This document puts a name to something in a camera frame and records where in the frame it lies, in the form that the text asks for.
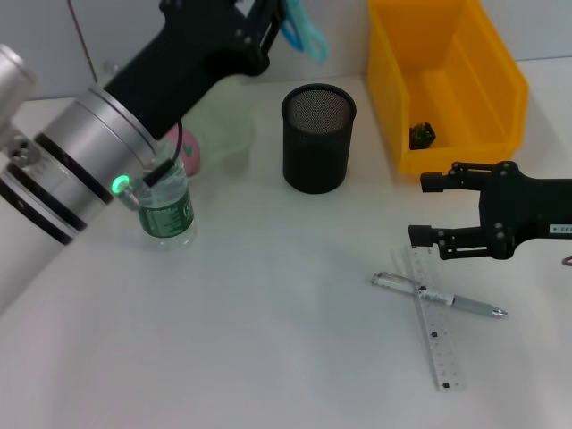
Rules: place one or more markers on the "blue teal scissors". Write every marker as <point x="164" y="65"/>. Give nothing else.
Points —
<point x="308" y="31"/>

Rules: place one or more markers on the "clear plastic ruler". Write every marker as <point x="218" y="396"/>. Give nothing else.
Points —
<point x="440" y="339"/>

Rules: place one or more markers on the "pink peach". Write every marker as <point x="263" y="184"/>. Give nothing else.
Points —
<point x="192" y="156"/>

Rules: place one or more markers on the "clear green-label water bottle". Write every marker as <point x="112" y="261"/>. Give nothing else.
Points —
<point x="167" y="219"/>

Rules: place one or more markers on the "green glass fruit plate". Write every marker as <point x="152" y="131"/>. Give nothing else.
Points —
<point x="223" y="134"/>

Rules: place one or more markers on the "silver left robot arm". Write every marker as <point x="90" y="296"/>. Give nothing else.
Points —
<point x="67" y="156"/>

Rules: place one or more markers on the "black mesh pen cup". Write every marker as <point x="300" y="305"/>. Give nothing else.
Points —
<point x="313" y="152"/>

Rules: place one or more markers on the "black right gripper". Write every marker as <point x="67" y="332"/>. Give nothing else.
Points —
<point x="523" y="205"/>

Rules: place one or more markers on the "silver clear pen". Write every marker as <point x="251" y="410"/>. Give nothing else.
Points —
<point x="473" y="305"/>

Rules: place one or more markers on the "yellow plastic bin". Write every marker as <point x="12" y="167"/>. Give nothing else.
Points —
<point x="456" y="111"/>

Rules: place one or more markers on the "green plastic wrapper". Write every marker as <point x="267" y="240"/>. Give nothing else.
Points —
<point x="422" y="136"/>

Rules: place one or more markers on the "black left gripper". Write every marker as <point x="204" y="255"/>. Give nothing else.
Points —
<point x="187" y="58"/>

